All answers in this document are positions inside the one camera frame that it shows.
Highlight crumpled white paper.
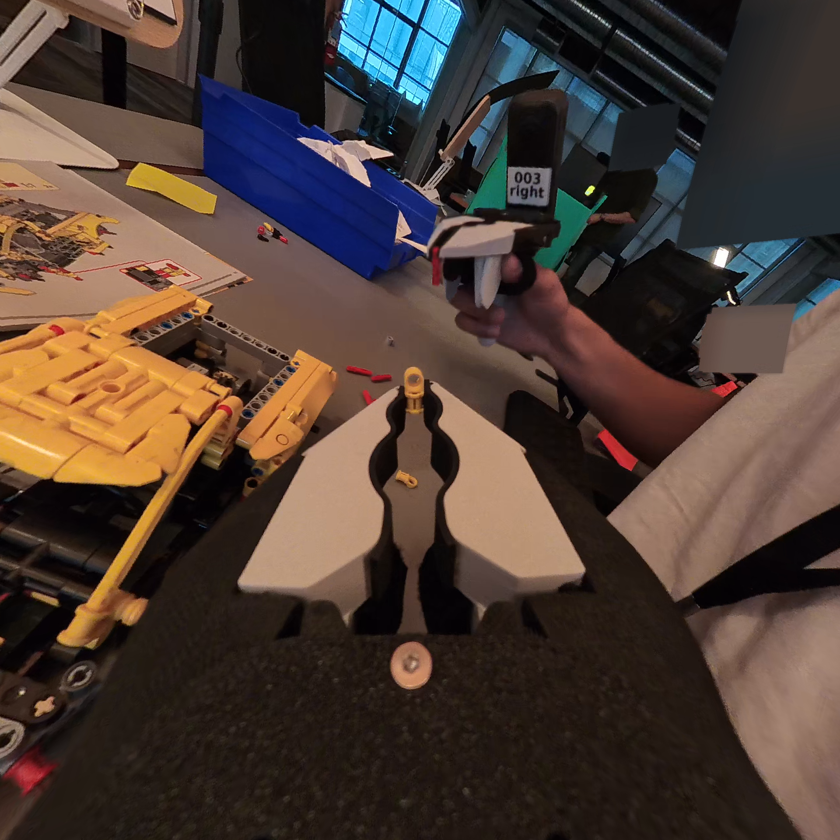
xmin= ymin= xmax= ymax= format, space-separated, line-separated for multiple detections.
xmin=297 ymin=134 xmax=422 ymax=254

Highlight person's right hand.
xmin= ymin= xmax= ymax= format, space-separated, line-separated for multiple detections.
xmin=453 ymin=252 xmax=573 ymax=360

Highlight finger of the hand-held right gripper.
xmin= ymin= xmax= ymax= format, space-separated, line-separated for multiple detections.
xmin=438 ymin=222 xmax=536 ymax=259
xmin=427 ymin=215 xmax=503 ymax=250

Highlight yellow paper note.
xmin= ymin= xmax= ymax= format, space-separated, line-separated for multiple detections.
xmin=126 ymin=162 xmax=218 ymax=215

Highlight blue plastic bin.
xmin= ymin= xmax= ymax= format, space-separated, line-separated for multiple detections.
xmin=199 ymin=74 xmax=439 ymax=282

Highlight green plastic bin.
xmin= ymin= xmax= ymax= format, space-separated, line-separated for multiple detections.
xmin=466 ymin=138 xmax=609 ymax=274

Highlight instruction sheet on stand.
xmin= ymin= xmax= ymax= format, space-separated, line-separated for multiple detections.
xmin=0 ymin=0 xmax=185 ymax=170

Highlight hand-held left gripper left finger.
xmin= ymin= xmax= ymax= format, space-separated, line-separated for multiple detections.
xmin=236 ymin=386 xmax=408 ymax=634

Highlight white folding stand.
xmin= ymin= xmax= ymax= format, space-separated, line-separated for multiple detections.
xmin=413 ymin=71 xmax=560 ymax=199

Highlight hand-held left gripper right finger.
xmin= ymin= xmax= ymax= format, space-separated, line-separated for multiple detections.
xmin=416 ymin=382 xmax=588 ymax=634

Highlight black monitor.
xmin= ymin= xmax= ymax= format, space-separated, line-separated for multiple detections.
xmin=238 ymin=0 xmax=327 ymax=130

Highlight paned window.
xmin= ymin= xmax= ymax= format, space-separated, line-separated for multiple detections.
xmin=328 ymin=0 xmax=464 ymax=110

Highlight orange traffic cone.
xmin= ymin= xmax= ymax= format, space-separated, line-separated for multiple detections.
xmin=594 ymin=379 xmax=740 ymax=473

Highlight black ceiling pipes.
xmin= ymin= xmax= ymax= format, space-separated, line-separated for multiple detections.
xmin=532 ymin=0 xmax=729 ymax=119

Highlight yellow brick toy car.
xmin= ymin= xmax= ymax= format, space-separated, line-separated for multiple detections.
xmin=0 ymin=285 xmax=340 ymax=796

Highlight open instruction booklet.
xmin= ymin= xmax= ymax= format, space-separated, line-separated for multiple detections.
xmin=0 ymin=161 xmax=254 ymax=333

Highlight black office chair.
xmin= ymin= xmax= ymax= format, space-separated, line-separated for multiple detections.
xmin=583 ymin=239 xmax=750 ymax=389

